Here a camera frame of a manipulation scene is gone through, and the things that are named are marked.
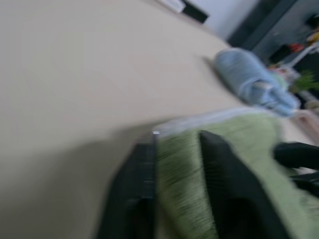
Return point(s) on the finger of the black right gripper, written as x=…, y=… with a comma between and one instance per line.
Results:
x=311, y=184
x=296, y=155

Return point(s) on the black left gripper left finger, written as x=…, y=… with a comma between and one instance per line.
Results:
x=134, y=194

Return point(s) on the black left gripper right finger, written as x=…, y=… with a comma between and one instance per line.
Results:
x=236, y=194

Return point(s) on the green towel white trim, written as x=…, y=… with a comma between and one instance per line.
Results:
x=179, y=174

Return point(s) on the light blue cloth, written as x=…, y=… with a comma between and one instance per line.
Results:
x=239, y=72

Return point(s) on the beige towel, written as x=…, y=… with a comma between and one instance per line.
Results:
x=310, y=124

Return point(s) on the green leafy background plant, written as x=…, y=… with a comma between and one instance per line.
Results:
x=306, y=82

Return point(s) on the dark grey cabinet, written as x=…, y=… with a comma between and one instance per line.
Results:
x=264, y=27

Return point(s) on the dark purple long box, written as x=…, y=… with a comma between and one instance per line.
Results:
x=195, y=11

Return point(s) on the flat white box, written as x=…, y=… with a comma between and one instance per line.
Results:
x=172, y=4

